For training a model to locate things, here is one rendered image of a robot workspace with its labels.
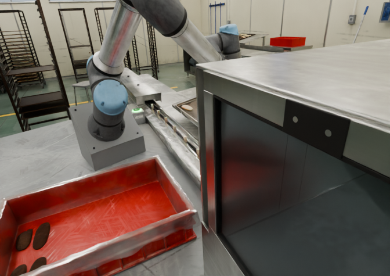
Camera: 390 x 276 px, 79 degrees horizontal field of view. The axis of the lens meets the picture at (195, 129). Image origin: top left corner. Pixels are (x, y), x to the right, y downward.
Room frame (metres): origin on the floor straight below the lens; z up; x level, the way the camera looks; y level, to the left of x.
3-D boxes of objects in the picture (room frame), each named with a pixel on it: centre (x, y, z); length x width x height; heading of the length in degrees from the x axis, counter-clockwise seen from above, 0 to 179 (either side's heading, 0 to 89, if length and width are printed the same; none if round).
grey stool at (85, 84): (4.21, 1.89, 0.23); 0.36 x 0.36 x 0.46; 66
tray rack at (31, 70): (3.11, 2.02, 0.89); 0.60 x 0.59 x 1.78; 120
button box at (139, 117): (1.33, 0.33, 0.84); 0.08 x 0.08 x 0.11; 24
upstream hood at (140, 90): (2.15, 0.55, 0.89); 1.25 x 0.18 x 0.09; 24
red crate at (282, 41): (4.50, -1.74, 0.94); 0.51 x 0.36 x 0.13; 28
